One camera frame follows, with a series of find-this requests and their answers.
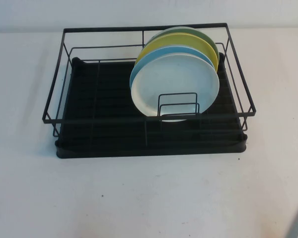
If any light blue round plate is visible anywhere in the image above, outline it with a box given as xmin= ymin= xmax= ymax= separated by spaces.
xmin=129 ymin=45 xmax=216 ymax=91

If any black wire dish rack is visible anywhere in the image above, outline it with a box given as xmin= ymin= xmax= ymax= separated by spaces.
xmin=42 ymin=22 xmax=257 ymax=146

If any white round plate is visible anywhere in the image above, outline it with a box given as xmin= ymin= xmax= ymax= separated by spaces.
xmin=130 ymin=53 xmax=221 ymax=123

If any green round plate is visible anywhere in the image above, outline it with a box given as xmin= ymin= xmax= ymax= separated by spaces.
xmin=149 ymin=27 xmax=219 ymax=59

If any black plastic drip tray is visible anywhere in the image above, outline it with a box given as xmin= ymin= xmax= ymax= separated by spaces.
xmin=55 ymin=52 xmax=248 ymax=159

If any yellow round plate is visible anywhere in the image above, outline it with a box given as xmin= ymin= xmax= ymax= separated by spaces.
xmin=134 ymin=33 xmax=220 ymax=72

